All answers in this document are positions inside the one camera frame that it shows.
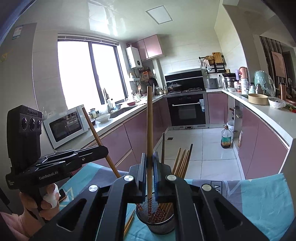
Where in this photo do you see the wooden chopstick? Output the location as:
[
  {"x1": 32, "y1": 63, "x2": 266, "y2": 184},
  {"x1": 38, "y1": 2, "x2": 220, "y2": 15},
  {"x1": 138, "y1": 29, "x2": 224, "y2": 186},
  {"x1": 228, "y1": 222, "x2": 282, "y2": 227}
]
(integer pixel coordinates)
[
  {"x1": 82, "y1": 107, "x2": 121, "y2": 178},
  {"x1": 151, "y1": 144, "x2": 193, "y2": 223},
  {"x1": 123, "y1": 210, "x2": 135, "y2": 237}
]

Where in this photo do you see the chopstick with floral end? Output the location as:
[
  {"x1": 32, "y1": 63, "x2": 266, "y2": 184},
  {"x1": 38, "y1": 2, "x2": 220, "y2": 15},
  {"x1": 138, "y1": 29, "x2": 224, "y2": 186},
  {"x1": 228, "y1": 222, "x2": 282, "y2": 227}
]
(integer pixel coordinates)
[{"x1": 147, "y1": 86, "x2": 153, "y2": 219}]

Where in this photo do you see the left hand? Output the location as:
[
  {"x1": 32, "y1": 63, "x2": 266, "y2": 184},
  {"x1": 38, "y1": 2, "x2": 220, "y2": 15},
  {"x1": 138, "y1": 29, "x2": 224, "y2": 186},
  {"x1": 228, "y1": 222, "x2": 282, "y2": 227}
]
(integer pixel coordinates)
[{"x1": 18, "y1": 182, "x2": 61, "y2": 230}]

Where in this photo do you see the white microwave oven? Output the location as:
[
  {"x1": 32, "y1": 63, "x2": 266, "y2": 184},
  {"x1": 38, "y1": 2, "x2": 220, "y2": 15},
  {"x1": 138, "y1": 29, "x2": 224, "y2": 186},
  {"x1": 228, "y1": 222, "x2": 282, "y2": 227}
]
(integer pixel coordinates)
[{"x1": 43, "y1": 105, "x2": 89, "y2": 149}]

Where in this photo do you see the black mesh utensil cup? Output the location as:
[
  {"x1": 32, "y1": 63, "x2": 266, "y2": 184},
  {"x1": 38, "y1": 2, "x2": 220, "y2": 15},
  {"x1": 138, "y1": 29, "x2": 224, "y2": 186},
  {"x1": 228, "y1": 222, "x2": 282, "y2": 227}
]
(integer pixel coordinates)
[{"x1": 136, "y1": 193, "x2": 175, "y2": 235}]

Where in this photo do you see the white bowl on counter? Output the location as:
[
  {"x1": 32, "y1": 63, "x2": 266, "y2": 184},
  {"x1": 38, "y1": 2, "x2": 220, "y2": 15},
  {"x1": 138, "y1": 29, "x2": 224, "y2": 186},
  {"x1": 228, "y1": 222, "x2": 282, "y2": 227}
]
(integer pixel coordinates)
[{"x1": 95, "y1": 113, "x2": 111, "y2": 123}]

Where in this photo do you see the chopstick in cup right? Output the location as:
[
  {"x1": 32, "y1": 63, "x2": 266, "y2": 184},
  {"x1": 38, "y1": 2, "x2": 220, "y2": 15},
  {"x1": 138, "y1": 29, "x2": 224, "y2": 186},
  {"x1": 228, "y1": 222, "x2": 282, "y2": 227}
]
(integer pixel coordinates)
[{"x1": 171, "y1": 148, "x2": 181, "y2": 174}]

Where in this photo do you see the teal grey tablecloth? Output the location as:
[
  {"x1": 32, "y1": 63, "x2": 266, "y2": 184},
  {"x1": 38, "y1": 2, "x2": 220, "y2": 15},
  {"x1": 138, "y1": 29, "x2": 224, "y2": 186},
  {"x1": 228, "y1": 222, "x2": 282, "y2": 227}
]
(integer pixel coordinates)
[{"x1": 59, "y1": 163, "x2": 295, "y2": 240}]

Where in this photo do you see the oil bottle on floor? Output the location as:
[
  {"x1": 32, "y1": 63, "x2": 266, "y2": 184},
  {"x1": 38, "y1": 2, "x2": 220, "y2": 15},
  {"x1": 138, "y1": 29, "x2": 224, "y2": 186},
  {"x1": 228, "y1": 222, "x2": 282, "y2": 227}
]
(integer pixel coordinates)
[{"x1": 221, "y1": 125, "x2": 232, "y2": 149}]

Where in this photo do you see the black built-in oven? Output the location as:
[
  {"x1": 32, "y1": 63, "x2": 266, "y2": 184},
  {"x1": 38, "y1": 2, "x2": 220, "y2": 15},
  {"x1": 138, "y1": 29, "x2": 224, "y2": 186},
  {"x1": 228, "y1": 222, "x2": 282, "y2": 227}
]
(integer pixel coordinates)
[{"x1": 166, "y1": 91, "x2": 209, "y2": 130}]

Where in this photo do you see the white water heater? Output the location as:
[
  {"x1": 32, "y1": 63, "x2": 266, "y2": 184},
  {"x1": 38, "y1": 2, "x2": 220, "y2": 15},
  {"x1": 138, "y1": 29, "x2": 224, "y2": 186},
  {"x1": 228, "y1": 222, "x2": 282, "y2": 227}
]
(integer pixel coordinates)
[{"x1": 126, "y1": 46, "x2": 142, "y2": 69}]

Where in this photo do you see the round wooden box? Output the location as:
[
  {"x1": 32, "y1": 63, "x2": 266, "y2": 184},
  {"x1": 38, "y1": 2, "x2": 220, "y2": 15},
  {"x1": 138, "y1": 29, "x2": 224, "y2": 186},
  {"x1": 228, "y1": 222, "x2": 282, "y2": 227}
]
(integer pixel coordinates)
[{"x1": 248, "y1": 93, "x2": 269, "y2": 105}]

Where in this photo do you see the black range hood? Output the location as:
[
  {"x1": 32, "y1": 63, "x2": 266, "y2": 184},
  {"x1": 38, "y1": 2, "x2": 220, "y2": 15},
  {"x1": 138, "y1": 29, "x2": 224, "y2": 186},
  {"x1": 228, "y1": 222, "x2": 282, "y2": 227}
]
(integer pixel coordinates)
[{"x1": 165, "y1": 69, "x2": 205, "y2": 92}]

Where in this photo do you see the pink kettle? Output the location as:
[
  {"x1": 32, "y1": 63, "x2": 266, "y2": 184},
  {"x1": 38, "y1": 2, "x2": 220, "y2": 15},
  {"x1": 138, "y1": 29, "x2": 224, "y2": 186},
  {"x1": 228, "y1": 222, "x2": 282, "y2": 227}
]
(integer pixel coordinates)
[{"x1": 239, "y1": 67, "x2": 249, "y2": 94}]

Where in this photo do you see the teal fan cover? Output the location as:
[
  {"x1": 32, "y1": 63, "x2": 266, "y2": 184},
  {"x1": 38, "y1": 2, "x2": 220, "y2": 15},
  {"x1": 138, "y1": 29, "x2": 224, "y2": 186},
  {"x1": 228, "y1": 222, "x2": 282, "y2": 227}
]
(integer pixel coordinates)
[{"x1": 254, "y1": 70, "x2": 276, "y2": 97}]

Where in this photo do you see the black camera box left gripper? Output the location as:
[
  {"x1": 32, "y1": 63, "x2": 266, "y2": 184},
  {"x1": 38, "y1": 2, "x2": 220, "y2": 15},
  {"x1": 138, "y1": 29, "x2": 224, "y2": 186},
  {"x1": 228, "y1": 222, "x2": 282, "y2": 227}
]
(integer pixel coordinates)
[{"x1": 6, "y1": 105, "x2": 42, "y2": 174}]

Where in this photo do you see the pink wall cabinet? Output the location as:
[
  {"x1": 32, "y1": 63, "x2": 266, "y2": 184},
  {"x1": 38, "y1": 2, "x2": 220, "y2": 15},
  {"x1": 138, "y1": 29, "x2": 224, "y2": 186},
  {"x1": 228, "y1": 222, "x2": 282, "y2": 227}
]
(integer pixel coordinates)
[{"x1": 132, "y1": 35, "x2": 164, "y2": 61}]

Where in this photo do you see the black wall rack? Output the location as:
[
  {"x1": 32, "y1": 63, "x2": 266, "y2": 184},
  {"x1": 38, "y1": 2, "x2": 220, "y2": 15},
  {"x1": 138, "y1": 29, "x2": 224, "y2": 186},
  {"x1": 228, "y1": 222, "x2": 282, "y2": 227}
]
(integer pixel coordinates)
[{"x1": 199, "y1": 52, "x2": 227, "y2": 74}]

